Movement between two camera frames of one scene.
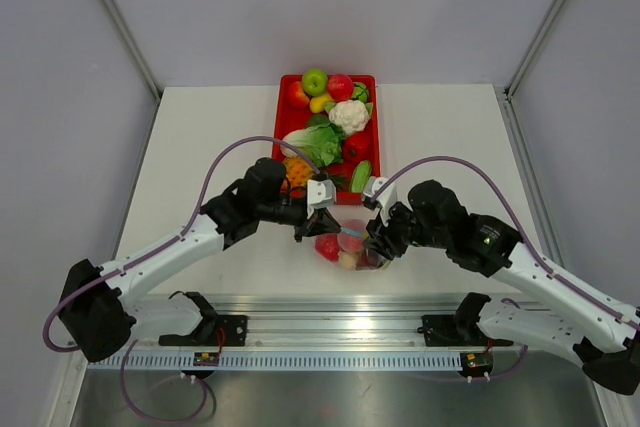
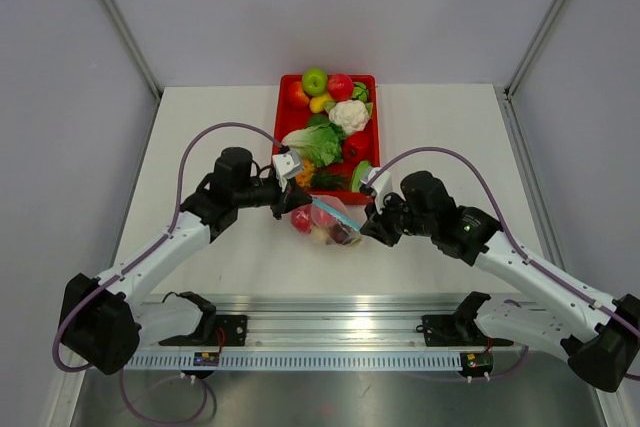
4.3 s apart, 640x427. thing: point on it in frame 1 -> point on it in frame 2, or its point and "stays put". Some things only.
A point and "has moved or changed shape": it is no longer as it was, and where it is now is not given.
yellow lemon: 317,103 stays put
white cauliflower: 351,115 stays put
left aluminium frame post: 120,22 stays put
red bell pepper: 358,147 stays put
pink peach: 353,242 has moved or changed shape
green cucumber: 361,175 stays put
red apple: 340,87 stays put
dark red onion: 368,259 -> 341,233
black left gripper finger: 321,221 -> 294,196
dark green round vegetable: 360,91 stays put
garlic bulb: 348,262 -> 319,235
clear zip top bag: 345,248 has moved or changed shape
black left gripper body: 284,210 -> 260,192
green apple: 314,82 stays put
